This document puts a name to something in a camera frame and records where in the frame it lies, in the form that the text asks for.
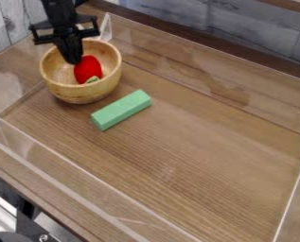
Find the green rectangular block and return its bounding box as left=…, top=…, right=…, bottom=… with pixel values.
left=90, top=90, right=151, bottom=131

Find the black metal mount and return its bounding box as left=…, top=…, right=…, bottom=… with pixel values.
left=15, top=211, right=59, bottom=242

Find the clear acrylic tray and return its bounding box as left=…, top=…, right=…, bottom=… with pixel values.
left=0, top=67, right=300, bottom=242

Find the clear acrylic corner bracket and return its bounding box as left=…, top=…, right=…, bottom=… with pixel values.
left=95, top=13, right=113, bottom=42

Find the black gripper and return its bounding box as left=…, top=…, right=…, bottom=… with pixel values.
left=28, top=15, right=101, bottom=64

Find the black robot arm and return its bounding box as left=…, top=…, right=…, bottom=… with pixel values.
left=30, top=0, right=101, bottom=64

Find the red plush strawberry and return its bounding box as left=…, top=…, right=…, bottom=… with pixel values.
left=74, top=55, right=103, bottom=84

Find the wooden bowl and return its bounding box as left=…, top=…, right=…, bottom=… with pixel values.
left=39, top=39, right=122, bottom=104

